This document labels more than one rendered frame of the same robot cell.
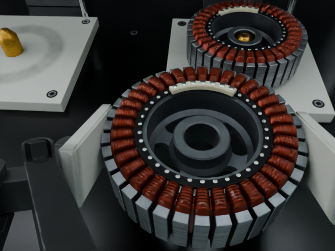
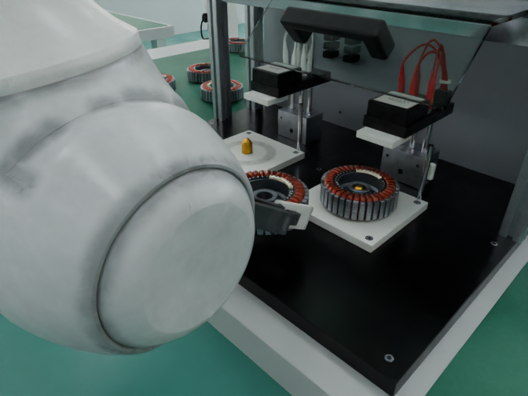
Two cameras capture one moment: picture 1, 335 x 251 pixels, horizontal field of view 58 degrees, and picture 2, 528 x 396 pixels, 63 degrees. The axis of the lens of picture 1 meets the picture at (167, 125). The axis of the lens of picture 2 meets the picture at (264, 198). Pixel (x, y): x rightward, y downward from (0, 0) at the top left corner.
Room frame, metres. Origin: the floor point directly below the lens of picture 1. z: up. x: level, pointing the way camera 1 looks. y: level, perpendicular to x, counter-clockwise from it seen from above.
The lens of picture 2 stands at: (-0.26, -0.32, 1.12)
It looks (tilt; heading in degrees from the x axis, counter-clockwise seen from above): 31 degrees down; 40
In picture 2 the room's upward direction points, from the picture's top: straight up
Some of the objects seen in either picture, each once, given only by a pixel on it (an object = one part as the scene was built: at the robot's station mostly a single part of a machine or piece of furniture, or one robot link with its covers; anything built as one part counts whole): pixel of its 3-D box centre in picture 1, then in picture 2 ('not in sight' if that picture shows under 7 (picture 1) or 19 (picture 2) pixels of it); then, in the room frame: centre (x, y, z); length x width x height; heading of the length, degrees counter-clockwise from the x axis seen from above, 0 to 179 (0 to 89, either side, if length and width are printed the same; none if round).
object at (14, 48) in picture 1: (9, 41); (247, 145); (0.28, 0.16, 0.80); 0.02 x 0.02 x 0.03
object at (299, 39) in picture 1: (243, 42); (358, 191); (0.25, -0.08, 0.80); 0.11 x 0.11 x 0.04
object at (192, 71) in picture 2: not in sight; (206, 72); (0.63, 0.64, 0.77); 0.11 x 0.11 x 0.04
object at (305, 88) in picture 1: (239, 62); (357, 205); (0.25, -0.08, 0.78); 0.15 x 0.15 x 0.01; 84
